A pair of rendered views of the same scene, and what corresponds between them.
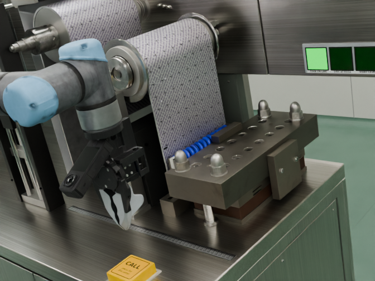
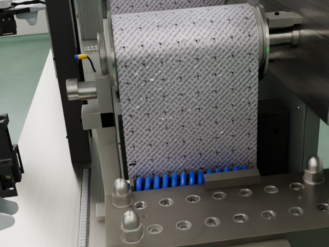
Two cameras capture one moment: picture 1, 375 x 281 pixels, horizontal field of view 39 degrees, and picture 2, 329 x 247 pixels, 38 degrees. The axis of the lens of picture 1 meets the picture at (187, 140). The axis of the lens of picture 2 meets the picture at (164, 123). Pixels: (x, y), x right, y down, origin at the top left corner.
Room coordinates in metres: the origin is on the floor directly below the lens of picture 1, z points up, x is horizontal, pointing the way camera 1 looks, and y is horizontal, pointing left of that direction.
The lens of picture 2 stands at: (0.61, -0.47, 1.48)
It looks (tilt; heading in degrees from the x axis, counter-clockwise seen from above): 24 degrees down; 40
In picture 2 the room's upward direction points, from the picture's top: 4 degrees counter-clockwise
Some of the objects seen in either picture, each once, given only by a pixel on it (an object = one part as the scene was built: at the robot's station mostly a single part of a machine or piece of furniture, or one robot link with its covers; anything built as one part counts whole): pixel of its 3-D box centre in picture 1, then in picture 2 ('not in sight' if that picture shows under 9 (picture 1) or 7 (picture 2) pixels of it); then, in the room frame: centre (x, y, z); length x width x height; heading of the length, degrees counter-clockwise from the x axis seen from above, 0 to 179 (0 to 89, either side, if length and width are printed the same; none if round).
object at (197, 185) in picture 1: (247, 153); (229, 221); (1.17, -0.13, 1.00); 0.40 x 0.16 x 0.06; 135
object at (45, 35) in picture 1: (42, 39); not in sight; (1.34, 0.30, 1.33); 0.06 x 0.06 x 0.06; 45
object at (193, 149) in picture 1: (203, 145); (194, 180); (1.21, -0.04, 1.03); 0.21 x 0.04 x 0.03; 135
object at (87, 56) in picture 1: (86, 73); not in sight; (0.92, 0.15, 1.32); 0.09 x 0.08 x 0.11; 141
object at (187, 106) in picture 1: (190, 107); (191, 127); (1.23, -0.02, 1.12); 0.23 x 0.01 x 0.18; 135
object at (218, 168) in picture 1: (217, 163); (130, 224); (1.02, -0.05, 1.05); 0.04 x 0.04 x 0.04
